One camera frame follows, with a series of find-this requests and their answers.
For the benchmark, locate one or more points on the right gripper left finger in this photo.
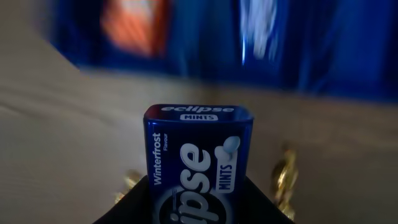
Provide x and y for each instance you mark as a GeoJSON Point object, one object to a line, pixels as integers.
{"type": "Point", "coordinates": [133, 208]}

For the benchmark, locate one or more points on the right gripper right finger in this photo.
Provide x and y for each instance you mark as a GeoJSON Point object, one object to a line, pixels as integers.
{"type": "Point", "coordinates": [261, 208]}

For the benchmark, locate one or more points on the blue candy pack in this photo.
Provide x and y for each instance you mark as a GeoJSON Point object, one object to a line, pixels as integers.
{"type": "Point", "coordinates": [258, 28]}
{"type": "Point", "coordinates": [196, 161]}

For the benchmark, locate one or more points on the orange candy box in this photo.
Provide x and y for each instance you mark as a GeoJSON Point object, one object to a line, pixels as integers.
{"type": "Point", "coordinates": [133, 25]}

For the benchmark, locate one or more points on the blue tray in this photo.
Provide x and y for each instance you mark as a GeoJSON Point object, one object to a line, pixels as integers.
{"type": "Point", "coordinates": [326, 46]}

